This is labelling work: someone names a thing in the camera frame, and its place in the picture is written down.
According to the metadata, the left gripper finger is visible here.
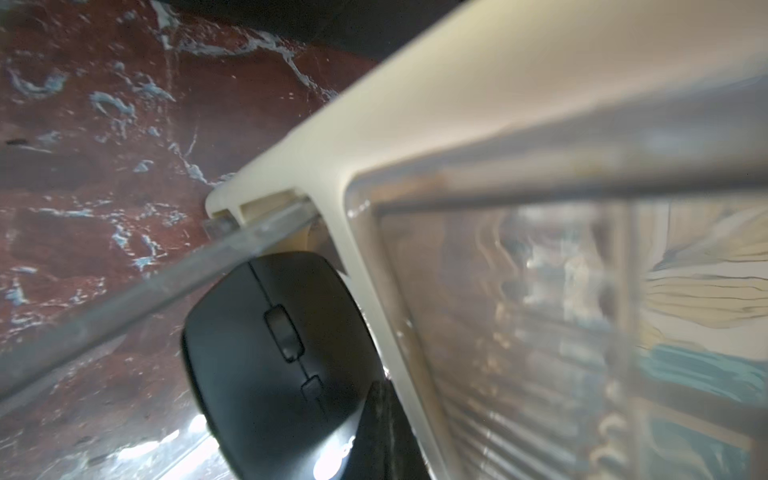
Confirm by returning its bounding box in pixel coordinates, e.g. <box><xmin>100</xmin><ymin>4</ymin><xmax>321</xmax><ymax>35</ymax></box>
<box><xmin>341</xmin><ymin>380</ymin><xmax>430</xmax><ymax>480</ymax></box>

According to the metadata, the beige drawer organizer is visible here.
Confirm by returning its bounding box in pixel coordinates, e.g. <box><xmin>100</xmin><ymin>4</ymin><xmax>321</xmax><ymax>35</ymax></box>
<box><xmin>206</xmin><ymin>1</ymin><xmax>767</xmax><ymax>479</ymax></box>

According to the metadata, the transparent top drawer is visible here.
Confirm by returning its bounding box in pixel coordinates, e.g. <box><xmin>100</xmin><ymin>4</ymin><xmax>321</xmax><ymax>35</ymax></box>
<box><xmin>345</xmin><ymin>76</ymin><xmax>767</xmax><ymax>479</ymax></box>

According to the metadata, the transparent drawer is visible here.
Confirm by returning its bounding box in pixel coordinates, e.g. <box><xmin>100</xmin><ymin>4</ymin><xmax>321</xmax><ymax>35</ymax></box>
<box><xmin>345</xmin><ymin>76</ymin><xmax>767</xmax><ymax>479</ymax></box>
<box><xmin>1</xmin><ymin>200</ymin><xmax>318</xmax><ymax>479</ymax></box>

